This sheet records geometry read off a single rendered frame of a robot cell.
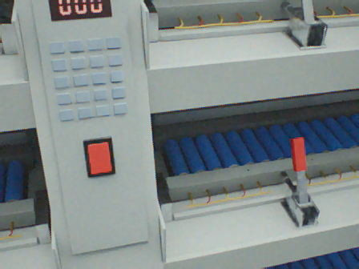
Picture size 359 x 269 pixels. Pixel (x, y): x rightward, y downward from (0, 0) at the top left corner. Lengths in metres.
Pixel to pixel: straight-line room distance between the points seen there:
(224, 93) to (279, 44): 0.07
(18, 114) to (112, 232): 0.13
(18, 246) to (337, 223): 0.33
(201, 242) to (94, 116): 0.18
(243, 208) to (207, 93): 0.16
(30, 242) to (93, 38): 0.22
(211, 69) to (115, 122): 0.09
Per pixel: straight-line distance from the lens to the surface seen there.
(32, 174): 0.54
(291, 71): 0.41
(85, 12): 0.35
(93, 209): 0.39
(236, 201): 0.49
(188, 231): 0.46
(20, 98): 0.37
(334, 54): 0.43
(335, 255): 0.68
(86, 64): 0.35
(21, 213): 0.47
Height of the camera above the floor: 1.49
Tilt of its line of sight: 18 degrees down
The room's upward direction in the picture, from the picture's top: 3 degrees counter-clockwise
